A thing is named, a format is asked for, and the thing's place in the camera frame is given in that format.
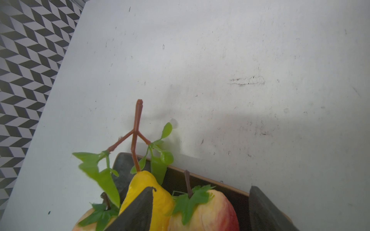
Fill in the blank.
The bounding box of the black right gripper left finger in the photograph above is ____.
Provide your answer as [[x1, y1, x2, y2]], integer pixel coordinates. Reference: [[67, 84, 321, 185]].
[[106, 187, 157, 231]]

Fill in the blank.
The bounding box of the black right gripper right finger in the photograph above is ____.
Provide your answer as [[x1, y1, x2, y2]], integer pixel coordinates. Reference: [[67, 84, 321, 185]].
[[249, 186, 299, 231]]

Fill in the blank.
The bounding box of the peach fake apple green leaf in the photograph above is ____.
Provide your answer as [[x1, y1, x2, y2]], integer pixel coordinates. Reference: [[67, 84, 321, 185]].
[[72, 192, 119, 231]]

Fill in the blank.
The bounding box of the yellow fake pear with leaves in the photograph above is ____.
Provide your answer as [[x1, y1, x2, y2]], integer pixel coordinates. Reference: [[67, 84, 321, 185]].
[[73, 99, 174, 231]]

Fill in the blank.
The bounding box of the red strawberry shaped fake fruit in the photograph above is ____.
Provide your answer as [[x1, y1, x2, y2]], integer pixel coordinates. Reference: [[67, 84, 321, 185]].
[[167, 170, 240, 231]]

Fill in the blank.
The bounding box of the black tray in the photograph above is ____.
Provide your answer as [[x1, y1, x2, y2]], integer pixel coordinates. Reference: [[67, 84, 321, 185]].
[[111, 152, 293, 231]]

